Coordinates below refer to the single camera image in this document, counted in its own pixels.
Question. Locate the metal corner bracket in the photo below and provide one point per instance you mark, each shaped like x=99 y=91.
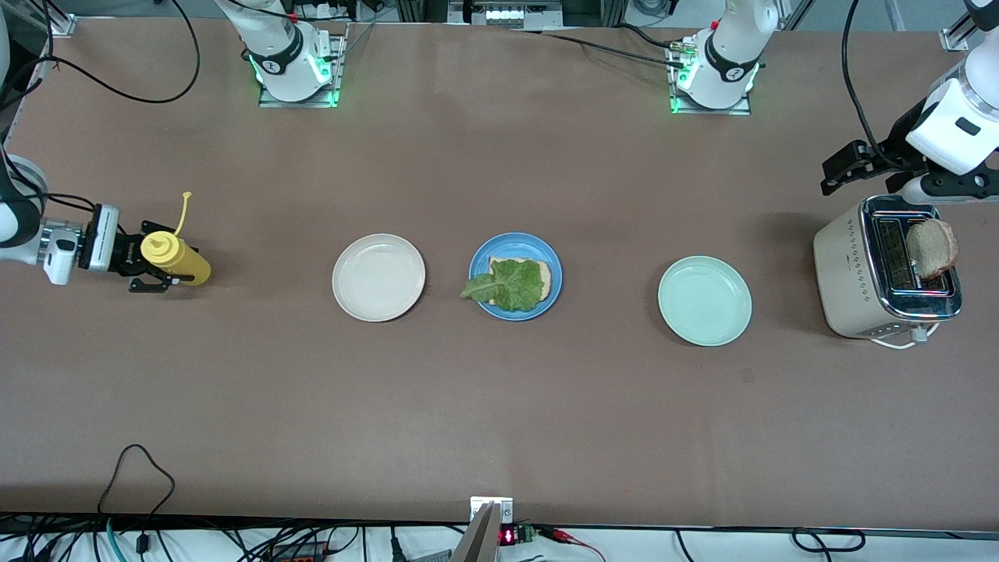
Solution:
x=952 y=40
x=62 y=26

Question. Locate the grey slanted mount bar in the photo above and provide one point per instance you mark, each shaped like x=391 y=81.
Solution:
x=478 y=542

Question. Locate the small metal edge bracket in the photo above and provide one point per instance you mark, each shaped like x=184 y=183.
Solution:
x=503 y=507

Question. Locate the black power strip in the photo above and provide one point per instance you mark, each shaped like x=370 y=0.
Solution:
x=300 y=553

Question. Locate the round toasted bread slice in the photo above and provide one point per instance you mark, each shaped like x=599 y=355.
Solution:
x=933 y=248

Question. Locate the pale green round plate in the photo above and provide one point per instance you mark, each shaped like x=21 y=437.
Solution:
x=706 y=300

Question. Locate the cream chrome toaster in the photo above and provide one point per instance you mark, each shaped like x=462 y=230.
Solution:
x=851 y=273

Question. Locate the square toasted bread slice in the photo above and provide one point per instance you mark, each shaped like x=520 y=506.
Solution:
x=548 y=277

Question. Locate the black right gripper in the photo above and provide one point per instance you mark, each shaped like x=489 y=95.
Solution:
x=126 y=251

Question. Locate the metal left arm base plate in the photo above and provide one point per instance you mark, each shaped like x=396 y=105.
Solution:
x=741 y=109

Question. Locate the yellow squeeze bottle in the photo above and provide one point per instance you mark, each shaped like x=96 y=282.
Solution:
x=183 y=261

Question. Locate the white control box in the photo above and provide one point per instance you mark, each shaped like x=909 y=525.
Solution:
x=507 y=14

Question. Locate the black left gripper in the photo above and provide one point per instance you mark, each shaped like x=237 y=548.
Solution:
x=892 y=151

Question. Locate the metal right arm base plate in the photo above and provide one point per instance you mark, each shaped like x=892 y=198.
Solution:
x=337 y=78

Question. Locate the cream round plate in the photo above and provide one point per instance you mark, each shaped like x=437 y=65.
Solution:
x=378 y=277

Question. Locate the green lettuce leaf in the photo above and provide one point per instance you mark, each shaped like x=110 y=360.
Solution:
x=515 y=285

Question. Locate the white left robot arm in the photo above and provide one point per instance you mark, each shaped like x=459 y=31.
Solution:
x=952 y=133

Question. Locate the red LED display module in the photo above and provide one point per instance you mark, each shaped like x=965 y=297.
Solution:
x=509 y=536

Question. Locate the blue round plate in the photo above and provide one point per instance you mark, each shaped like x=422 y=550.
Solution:
x=507 y=243

